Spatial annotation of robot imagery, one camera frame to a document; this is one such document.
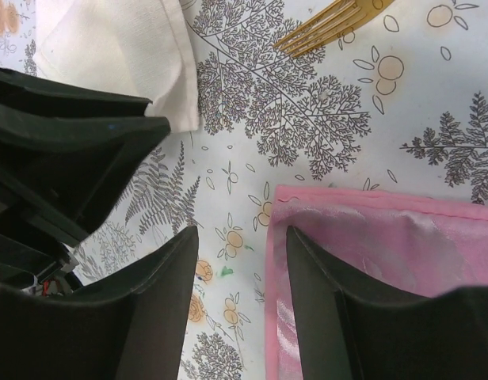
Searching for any pink rose placemat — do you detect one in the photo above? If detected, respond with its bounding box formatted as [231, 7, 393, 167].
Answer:
[265, 185, 488, 379]

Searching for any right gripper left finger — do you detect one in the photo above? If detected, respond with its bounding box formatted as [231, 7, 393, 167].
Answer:
[0, 226, 199, 379]

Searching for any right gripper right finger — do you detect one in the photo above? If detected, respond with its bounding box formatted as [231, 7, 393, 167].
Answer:
[287, 226, 488, 379]

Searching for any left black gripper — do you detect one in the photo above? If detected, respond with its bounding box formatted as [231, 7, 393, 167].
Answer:
[0, 67, 171, 295]

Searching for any gold fork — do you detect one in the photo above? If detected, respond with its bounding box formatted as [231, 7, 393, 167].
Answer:
[273, 0, 394, 58]

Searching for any white cloth napkin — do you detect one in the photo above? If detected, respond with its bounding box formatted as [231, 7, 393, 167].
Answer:
[33, 0, 200, 133]

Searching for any floral tablecloth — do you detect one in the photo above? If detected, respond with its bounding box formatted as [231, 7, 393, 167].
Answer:
[0, 1, 488, 379]

